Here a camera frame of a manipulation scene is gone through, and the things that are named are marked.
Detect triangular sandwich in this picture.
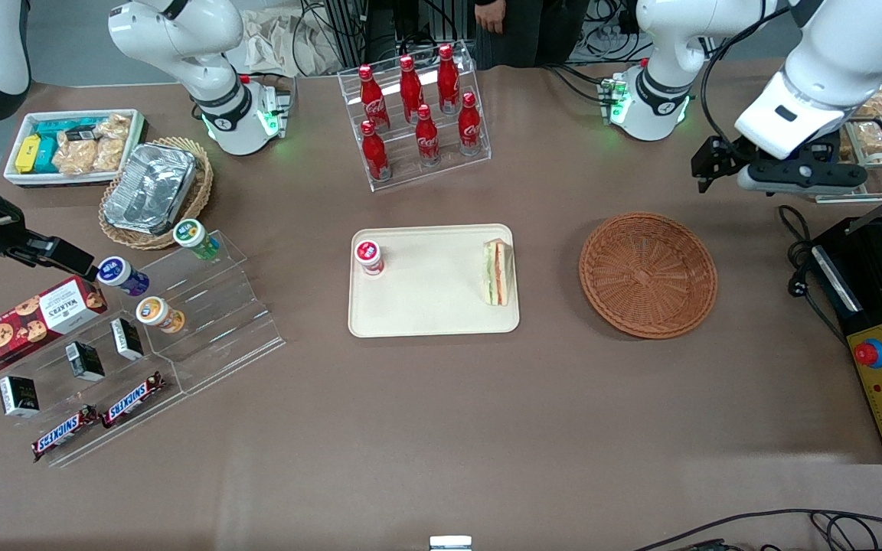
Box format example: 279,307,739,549
482,238,515,308

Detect orange lid yogurt cup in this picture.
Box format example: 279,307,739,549
136,296,186,334

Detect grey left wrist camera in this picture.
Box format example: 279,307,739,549
737,162,869,194

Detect beige crumpled bag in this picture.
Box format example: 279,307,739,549
240,6,336,78

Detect black cable at table edge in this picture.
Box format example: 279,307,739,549
632,508,882,551

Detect red cola bottle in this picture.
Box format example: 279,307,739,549
358,64,390,132
414,104,443,168
457,92,484,157
437,44,462,115
398,55,426,124
360,120,393,183

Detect purple lid yogurt cup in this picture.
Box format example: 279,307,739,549
96,256,150,298

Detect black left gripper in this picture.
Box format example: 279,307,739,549
691,135,861,193

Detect red Walkers shortbread box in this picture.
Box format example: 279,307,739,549
0,275,108,377

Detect cracker pack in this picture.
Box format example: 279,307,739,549
93,114,132,171
54,138,99,176

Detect small black box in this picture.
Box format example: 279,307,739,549
110,318,145,361
0,375,41,419
65,341,106,383

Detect brown wicker basket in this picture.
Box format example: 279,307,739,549
579,212,718,340

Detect green lid yogurt cup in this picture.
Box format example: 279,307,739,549
173,218,222,262

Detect clear acrylic bottle rack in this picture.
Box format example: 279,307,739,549
338,40,492,192

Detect white power strip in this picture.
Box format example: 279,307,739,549
573,21,642,64

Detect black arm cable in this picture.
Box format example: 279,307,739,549
700,6,794,154

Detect person's bare hand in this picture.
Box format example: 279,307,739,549
474,0,506,35

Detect black table cable with plug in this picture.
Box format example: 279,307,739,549
778,204,849,324

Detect light wicker basket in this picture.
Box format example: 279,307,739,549
99,137,214,251

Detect yellow snack box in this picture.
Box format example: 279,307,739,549
15,135,43,174

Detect red lid yogurt cup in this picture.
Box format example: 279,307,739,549
354,240,386,277

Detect Snickers chocolate bar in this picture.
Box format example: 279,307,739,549
101,371,167,429
31,406,100,463

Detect clear acrylic stepped shelf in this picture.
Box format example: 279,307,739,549
127,230,286,396
0,302,185,468

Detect person in dark clothes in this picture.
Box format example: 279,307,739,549
472,0,591,70

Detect aluminium foil tray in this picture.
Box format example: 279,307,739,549
103,142,198,235

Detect grey connector block green light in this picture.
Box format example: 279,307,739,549
257,80,295,139
599,77,630,126

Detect cream plastic tray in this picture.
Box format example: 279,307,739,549
348,223,521,338

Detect white snack tray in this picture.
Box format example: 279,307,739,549
3,109,148,189

